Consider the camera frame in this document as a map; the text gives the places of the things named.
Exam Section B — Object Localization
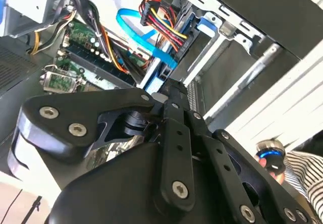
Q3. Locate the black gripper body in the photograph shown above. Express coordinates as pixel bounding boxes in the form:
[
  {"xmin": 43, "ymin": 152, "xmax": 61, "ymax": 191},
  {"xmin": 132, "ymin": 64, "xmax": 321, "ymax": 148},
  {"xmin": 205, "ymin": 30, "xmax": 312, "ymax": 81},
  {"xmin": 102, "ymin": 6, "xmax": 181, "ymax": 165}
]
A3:
[{"xmin": 47, "ymin": 142, "xmax": 238, "ymax": 224}]

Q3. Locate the person hand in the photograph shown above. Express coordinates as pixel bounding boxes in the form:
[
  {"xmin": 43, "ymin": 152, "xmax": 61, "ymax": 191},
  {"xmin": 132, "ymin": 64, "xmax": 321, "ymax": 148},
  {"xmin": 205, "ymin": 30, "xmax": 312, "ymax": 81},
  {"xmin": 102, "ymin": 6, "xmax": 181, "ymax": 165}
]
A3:
[{"xmin": 257, "ymin": 157, "xmax": 285, "ymax": 184}]

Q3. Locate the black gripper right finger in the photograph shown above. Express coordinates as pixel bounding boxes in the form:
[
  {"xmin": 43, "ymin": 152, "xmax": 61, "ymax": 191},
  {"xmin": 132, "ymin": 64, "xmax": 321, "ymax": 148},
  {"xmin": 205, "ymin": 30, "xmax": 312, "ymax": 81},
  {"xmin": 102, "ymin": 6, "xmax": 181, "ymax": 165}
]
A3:
[{"xmin": 186, "ymin": 110, "xmax": 313, "ymax": 224}]

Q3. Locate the round black blue-ringed tool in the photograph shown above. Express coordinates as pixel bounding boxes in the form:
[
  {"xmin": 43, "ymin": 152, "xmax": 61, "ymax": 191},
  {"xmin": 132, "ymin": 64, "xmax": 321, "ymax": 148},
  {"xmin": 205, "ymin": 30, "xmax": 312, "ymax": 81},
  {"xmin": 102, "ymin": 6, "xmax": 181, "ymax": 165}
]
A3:
[{"xmin": 254, "ymin": 139, "xmax": 287, "ymax": 177}]

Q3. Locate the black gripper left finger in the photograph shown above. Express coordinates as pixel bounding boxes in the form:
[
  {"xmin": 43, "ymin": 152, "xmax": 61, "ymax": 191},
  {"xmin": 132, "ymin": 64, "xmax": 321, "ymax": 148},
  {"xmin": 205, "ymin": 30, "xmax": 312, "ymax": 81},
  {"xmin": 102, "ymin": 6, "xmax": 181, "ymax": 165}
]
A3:
[{"xmin": 7, "ymin": 79, "xmax": 196, "ymax": 211}]

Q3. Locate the hard disk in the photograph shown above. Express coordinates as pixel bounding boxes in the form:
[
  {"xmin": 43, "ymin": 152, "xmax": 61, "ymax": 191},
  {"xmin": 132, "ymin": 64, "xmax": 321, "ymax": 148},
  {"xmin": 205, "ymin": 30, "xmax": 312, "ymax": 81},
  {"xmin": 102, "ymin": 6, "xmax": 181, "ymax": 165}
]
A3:
[{"xmin": 138, "ymin": 16, "xmax": 220, "ymax": 114}]

